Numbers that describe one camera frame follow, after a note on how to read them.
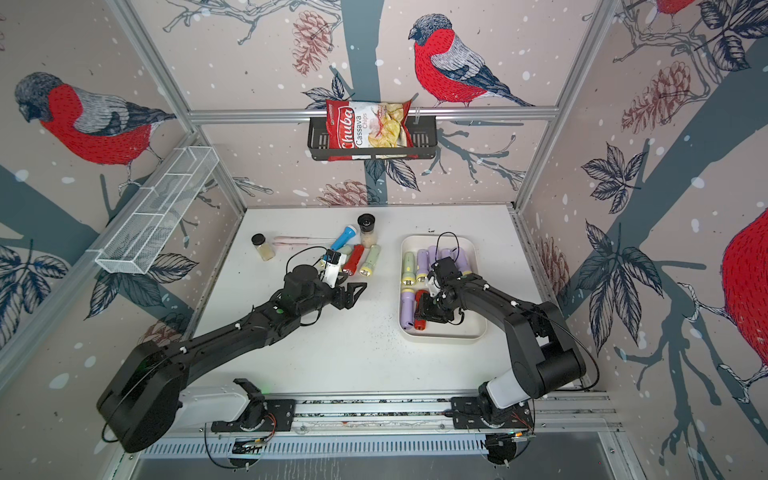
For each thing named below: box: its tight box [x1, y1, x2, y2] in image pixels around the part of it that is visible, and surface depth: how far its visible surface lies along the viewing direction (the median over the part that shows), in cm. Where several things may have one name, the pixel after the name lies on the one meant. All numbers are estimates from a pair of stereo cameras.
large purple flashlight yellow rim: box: [401, 288, 415, 329], surface depth 91 cm
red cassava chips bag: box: [325, 99, 418, 161], surface depth 89 cm
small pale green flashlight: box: [401, 251, 416, 287], surface depth 98 cm
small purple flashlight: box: [416, 249, 429, 282], surface depth 102 cm
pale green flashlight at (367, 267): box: [359, 244, 381, 277], surface depth 102 cm
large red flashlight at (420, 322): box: [414, 289, 429, 331], surface depth 89 cm
